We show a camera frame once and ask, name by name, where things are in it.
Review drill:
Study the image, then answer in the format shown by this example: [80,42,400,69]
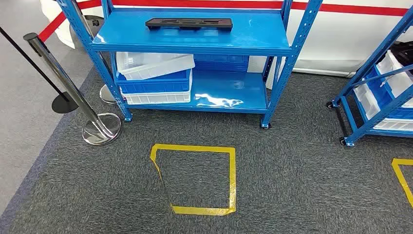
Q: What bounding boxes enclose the white car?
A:
[40,0,413,78]

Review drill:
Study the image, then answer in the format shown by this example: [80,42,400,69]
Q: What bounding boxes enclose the blue metal shelf rack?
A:
[326,6,413,148]
[56,0,323,130]

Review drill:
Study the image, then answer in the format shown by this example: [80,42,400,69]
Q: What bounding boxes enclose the black stanchion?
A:
[0,26,80,114]

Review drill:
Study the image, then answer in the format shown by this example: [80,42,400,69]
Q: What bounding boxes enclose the clear white plastic crate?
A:
[116,51,196,81]

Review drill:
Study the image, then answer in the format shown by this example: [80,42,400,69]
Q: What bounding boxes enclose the black parts in crate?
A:
[390,41,413,75]

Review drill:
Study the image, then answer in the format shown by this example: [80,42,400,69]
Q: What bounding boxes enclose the yellow floor tape square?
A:
[391,158,413,209]
[150,143,237,216]

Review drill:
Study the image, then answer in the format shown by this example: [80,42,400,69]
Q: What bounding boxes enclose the long black plastic part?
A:
[145,18,233,32]

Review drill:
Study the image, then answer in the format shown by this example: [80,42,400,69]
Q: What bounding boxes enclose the blue plastic crate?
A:
[193,54,250,73]
[364,66,413,120]
[115,68,193,94]

